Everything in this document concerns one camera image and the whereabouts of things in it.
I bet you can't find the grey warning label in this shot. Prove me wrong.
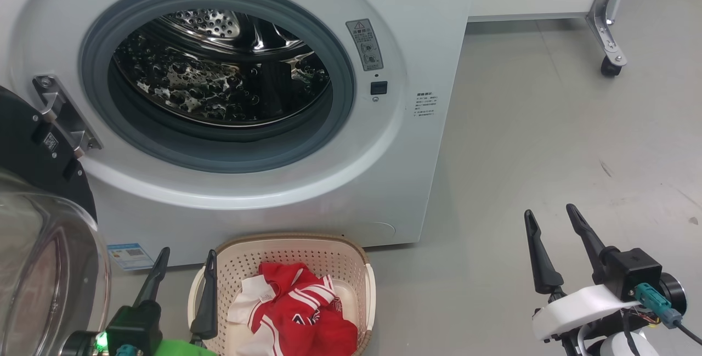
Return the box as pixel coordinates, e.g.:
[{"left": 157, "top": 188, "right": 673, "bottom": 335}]
[{"left": 346, "top": 19, "right": 384, "bottom": 71}]

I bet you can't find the cream basket with brown rim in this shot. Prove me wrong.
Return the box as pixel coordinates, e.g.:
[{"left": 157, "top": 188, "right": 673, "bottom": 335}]
[{"left": 188, "top": 233, "right": 377, "bottom": 356}]

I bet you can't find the blue energy label sticker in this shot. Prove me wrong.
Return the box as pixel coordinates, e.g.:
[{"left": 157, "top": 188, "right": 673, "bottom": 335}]
[{"left": 107, "top": 242, "right": 155, "bottom": 272}]

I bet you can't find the round filter cover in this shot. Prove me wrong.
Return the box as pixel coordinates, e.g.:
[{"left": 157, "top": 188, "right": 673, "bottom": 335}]
[{"left": 365, "top": 222, "right": 397, "bottom": 238}]

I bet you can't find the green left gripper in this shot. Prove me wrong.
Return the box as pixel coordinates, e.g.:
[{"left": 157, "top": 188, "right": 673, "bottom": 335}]
[{"left": 133, "top": 247, "right": 218, "bottom": 356}]

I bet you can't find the silver metal cabinet leg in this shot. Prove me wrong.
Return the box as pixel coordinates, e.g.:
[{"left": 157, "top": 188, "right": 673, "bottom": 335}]
[{"left": 586, "top": 0, "right": 636, "bottom": 67}]

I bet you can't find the perforated steel washer drum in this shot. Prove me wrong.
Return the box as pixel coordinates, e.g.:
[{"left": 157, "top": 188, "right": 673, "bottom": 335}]
[{"left": 112, "top": 9, "right": 333, "bottom": 128}]

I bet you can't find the white front-load washing machine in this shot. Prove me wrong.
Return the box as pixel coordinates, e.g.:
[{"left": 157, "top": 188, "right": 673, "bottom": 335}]
[{"left": 0, "top": 0, "right": 478, "bottom": 266}]

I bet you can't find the small printed text label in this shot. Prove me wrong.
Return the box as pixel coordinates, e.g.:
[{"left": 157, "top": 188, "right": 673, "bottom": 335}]
[{"left": 414, "top": 92, "right": 438, "bottom": 118}]

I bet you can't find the black round glass washer door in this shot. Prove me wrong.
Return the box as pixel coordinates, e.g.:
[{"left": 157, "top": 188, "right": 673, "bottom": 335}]
[{"left": 0, "top": 86, "right": 112, "bottom": 356}]

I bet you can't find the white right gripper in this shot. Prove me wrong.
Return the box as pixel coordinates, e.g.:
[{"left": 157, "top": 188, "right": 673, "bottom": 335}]
[{"left": 524, "top": 204, "right": 639, "bottom": 343}]

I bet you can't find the teal plug right gripper cable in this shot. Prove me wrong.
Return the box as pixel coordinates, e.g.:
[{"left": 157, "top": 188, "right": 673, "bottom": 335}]
[{"left": 635, "top": 284, "right": 702, "bottom": 346}]

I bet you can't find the red and white jersey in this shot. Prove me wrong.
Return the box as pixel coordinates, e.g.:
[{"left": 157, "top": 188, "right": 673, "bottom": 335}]
[{"left": 227, "top": 261, "right": 359, "bottom": 356}]

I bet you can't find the silver metal door hinge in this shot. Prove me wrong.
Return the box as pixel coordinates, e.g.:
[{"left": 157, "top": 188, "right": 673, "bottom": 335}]
[{"left": 32, "top": 75, "right": 103, "bottom": 158}]

